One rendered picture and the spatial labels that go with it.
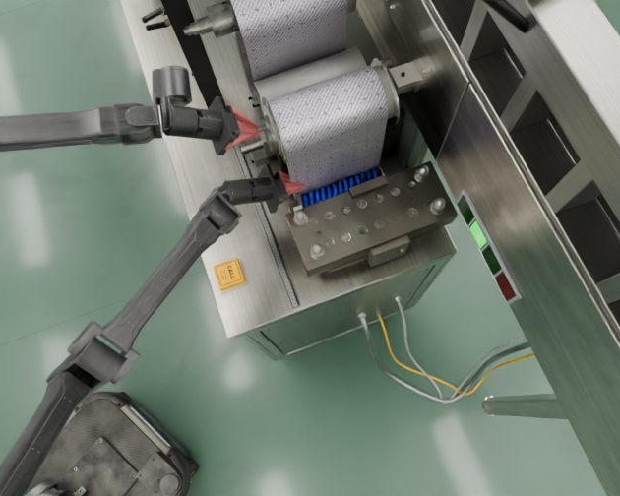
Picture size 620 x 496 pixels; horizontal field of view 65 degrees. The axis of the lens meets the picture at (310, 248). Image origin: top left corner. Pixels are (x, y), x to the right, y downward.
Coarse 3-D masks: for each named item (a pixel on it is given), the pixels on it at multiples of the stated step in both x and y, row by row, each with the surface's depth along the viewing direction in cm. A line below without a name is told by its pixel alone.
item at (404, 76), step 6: (402, 66) 105; (408, 66) 105; (414, 66) 105; (390, 72) 105; (396, 72) 105; (402, 72) 105; (408, 72) 105; (414, 72) 105; (396, 78) 104; (402, 78) 104; (408, 78) 104; (414, 78) 104; (420, 78) 104; (396, 84) 104; (402, 84) 104; (408, 84) 104; (414, 84) 105
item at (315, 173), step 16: (352, 144) 111; (368, 144) 114; (320, 160) 113; (336, 160) 116; (352, 160) 119; (368, 160) 122; (304, 176) 117; (320, 176) 120; (336, 176) 124; (352, 176) 127; (304, 192) 125
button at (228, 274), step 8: (224, 264) 132; (232, 264) 132; (216, 272) 131; (224, 272) 131; (232, 272) 131; (240, 272) 131; (224, 280) 131; (232, 280) 130; (240, 280) 130; (224, 288) 131
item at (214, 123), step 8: (216, 96) 98; (216, 104) 98; (200, 112) 94; (208, 112) 95; (216, 112) 96; (224, 112) 97; (200, 120) 93; (208, 120) 94; (216, 120) 95; (224, 120) 96; (200, 128) 94; (208, 128) 94; (216, 128) 95; (224, 128) 96; (200, 136) 95; (208, 136) 96; (216, 136) 97; (224, 136) 96; (232, 136) 95; (216, 144) 99; (224, 144) 97; (216, 152) 99; (224, 152) 99
